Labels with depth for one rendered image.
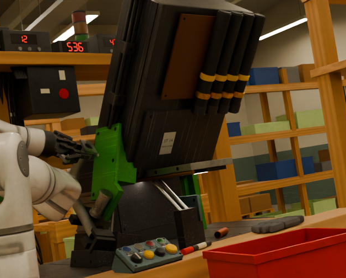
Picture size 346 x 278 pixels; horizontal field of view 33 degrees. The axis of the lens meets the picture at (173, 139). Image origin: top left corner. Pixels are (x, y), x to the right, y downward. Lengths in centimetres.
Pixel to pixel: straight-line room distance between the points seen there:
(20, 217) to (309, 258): 65
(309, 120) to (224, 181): 541
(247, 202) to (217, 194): 913
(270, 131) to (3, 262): 649
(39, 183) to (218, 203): 140
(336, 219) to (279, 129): 550
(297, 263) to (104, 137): 69
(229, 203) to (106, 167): 89
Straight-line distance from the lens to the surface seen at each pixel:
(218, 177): 242
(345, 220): 198
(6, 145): 95
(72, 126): 926
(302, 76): 793
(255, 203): 1171
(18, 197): 95
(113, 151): 165
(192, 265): 148
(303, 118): 772
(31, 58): 185
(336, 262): 138
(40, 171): 114
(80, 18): 217
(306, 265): 132
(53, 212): 136
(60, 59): 190
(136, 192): 187
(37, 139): 162
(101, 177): 168
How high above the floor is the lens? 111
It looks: 3 degrees up
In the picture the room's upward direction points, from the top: 9 degrees counter-clockwise
